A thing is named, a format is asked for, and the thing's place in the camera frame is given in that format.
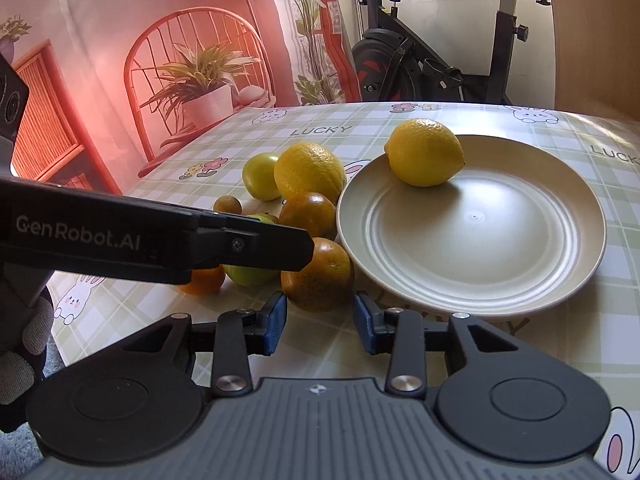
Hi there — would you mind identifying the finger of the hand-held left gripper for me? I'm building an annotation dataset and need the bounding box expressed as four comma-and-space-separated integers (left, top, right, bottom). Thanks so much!
190, 211, 316, 273

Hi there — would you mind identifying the person's left hand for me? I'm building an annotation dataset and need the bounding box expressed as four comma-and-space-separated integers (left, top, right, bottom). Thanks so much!
0, 265, 55, 433

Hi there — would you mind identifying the large yellow lemon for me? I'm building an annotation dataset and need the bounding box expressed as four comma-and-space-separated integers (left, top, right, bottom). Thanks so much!
384, 119, 466, 188
273, 142, 347, 206

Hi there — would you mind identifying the green checked tablecloth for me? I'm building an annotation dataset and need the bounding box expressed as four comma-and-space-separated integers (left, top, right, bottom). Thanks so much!
47, 101, 640, 480

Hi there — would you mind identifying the small brownish citrus fruit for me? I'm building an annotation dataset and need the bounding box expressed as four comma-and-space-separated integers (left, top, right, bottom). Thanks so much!
213, 195, 243, 216

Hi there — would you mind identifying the bright orange mandarin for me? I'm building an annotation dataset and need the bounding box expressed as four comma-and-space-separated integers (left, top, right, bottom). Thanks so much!
177, 265, 227, 296

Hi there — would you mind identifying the black exercise bike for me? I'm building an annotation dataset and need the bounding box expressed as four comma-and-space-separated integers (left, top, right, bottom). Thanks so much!
327, 0, 556, 106

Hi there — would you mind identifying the cream ceramic plate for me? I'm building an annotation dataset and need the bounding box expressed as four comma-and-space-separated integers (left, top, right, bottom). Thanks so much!
336, 134, 607, 321

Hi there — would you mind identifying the wooden board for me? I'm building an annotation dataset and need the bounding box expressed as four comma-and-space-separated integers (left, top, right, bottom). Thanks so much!
542, 0, 640, 123

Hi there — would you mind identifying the yellow-green round fruit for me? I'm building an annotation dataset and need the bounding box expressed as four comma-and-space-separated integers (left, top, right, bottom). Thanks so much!
242, 152, 282, 202

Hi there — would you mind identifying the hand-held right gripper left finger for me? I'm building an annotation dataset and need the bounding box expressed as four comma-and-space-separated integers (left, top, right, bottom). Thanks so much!
120, 291, 290, 397

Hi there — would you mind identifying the green round fruit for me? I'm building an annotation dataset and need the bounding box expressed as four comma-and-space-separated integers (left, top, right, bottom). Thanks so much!
222, 214, 281, 287

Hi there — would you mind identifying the green-tinged orange tangerine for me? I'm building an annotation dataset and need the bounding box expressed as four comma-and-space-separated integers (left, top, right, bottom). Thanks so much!
280, 237, 355, 312
278, 191, 337, 241

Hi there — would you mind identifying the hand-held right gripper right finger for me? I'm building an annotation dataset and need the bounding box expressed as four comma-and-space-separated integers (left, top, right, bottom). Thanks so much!
352, 291, 521, 398

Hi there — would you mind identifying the printed pink backdrop cloth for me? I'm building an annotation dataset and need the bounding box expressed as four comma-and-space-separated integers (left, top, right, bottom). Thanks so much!
0, 0, 362, 196

